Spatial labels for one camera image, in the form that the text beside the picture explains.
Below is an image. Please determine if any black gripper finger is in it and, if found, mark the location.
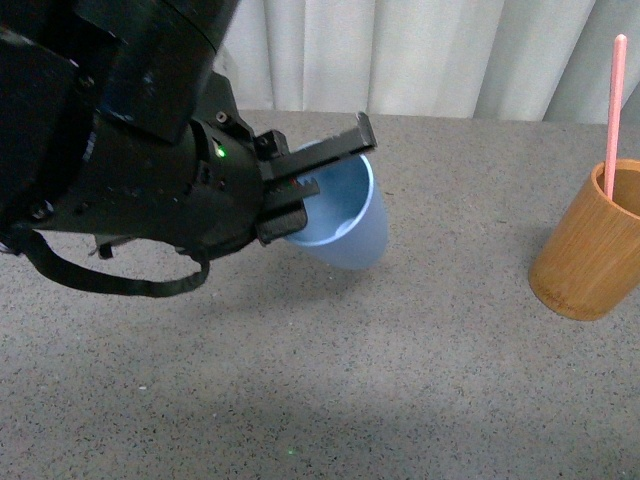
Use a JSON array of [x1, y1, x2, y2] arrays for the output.
[[255, 178, 320, 244], [259, 112, 377, 181]]

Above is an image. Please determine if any blue plastic cup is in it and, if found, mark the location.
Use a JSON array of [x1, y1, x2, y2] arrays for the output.
[[285, 154, 388, 270]]

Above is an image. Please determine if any pink chopstick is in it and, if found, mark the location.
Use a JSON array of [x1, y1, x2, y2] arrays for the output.
[[603, 34, 628, 200]]

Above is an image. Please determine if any black cable loop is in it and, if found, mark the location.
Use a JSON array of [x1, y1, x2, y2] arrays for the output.
[[9, 232, 211, 298]]

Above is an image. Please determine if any bamboo chopstick holder cup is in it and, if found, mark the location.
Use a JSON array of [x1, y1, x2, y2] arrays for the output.
[[528, 159, 639, 321]]

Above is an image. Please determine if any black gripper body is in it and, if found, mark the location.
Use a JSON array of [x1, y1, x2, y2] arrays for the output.
[[34, 74, 274, 258]]

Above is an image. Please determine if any white pleated curtain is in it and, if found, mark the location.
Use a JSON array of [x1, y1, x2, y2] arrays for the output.
[[214, 0, 639, 124]]

